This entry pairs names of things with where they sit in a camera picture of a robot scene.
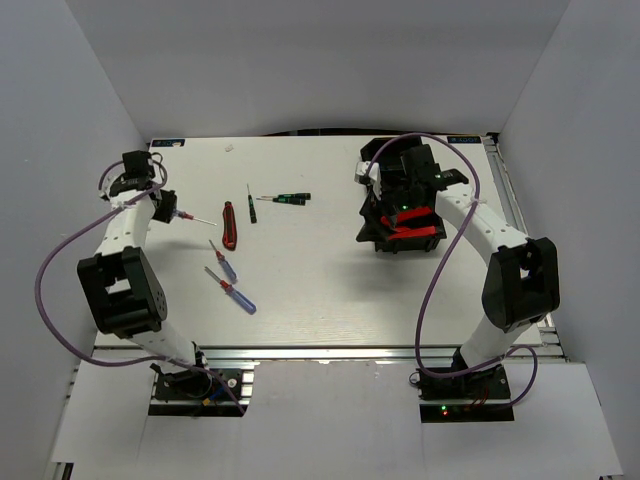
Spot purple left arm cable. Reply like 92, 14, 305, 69
34, 159, 247, 415

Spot blue label sticker right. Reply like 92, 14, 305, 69
446, 135, 483, 144

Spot blue label sticker left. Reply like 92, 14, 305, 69
150, 138, 186, 148

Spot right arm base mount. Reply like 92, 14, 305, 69
409, 365, 515, 424

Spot aluminium frame rail front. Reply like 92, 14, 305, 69
94, 344, 565, 365

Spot aluminium frame rail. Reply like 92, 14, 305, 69
482, 133, 566, 359
94, 344, 565, 365

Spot blue red screwdriver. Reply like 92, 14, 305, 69
204, 266, 257, 315
209, 240, 238, 284
174, 210, 216, 226

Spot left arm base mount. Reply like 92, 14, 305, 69
148, 364, 254, 418

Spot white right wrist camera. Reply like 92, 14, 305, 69
354, 161, 382, 197

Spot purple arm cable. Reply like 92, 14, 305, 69
367, 131, 540, 412
34, 159, 247, 415

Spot blue label sticker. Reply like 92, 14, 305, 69
150, 138, 186, 148
446, 135, 483, 144

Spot aluminium frame rail right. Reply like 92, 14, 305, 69
482, 133, 566, 359

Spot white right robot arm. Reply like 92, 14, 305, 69
355, 134, 560, 399

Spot black storage bin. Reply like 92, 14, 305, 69
360, 137, 422, 174
372, 200, 447, 254

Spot red black utility knife long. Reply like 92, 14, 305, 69
380, 206, 433, 227

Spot green black screwdriver single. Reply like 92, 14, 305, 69
246, 183, 258, 224

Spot green black screwdriver upper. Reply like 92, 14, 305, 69
261, 192, 311, 202

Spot green black screwdriver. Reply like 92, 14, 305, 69
257, 197, 306, 206
261, 192, 311, 202

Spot green black screwdriver lower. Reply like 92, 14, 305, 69
257, 197, 306, 206

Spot red black utility knife small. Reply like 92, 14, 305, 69
393, 226, 437, 238

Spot black far storage bin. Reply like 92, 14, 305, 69
360, 137, 422, 174

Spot black near storage bin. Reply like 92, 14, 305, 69
372, 200, 447, 254

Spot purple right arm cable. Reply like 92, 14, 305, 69
367, 131, 540, 412

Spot large red black utility knife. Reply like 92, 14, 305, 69
222, 201, 238, 251

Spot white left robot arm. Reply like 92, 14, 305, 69
77, 151, 212, 399

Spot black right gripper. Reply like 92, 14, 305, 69
356, 179, 425, 244

